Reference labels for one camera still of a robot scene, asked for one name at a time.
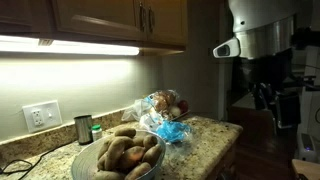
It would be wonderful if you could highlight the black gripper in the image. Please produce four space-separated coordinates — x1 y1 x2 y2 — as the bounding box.
237 49 302 130

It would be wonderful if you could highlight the blue clear plastic potato bag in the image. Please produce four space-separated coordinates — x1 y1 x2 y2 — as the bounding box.
139 108 201 161

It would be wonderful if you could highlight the bag of brown onions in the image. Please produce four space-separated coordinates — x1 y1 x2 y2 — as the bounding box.
150 89 181 116

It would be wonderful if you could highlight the brown potato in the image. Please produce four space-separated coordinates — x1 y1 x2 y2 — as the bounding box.
141 143 164 168
103 135 134 171
92 169 126 180
142 134 159 151
97 138 111 161
114 127 137 140
116 145 146 173
124 162 153 180

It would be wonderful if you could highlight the white plastic bag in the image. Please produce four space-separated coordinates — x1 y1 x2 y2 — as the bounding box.
121 97 155 123

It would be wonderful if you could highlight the glass bowl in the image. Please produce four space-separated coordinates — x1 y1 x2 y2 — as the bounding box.
70 129 167 180

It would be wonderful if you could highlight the dark wooden side table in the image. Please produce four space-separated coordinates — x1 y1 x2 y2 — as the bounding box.
229 92 276 148

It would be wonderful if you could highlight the cardboard box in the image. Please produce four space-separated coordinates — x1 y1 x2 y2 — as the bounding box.
291 158 320 180

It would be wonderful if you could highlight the red onion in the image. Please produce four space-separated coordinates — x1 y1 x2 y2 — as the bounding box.
176 99 190 115

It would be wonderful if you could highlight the white onion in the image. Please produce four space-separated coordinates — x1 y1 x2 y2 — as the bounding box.
168 105 183 119

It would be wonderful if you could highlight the small white bottle green cap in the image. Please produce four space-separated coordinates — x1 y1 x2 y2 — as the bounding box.
91 124 104 142

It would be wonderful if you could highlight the steel cup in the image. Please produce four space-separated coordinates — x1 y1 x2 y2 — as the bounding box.
73 114 95 146

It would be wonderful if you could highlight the under-cabinet strip light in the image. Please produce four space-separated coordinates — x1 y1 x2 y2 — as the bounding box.
0 34 141 57

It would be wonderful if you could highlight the dark cabinet door handle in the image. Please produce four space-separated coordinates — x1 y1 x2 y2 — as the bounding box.
147 5 156 34
138 0 147 33

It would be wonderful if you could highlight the wooden wall cabinet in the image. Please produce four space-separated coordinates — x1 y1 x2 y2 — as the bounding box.
0 0 188 57

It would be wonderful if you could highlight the white wall outlet plate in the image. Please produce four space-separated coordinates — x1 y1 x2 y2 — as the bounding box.
21 99 64 134

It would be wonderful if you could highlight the black power cord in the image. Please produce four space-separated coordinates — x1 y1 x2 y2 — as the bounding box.
0 142 66 177

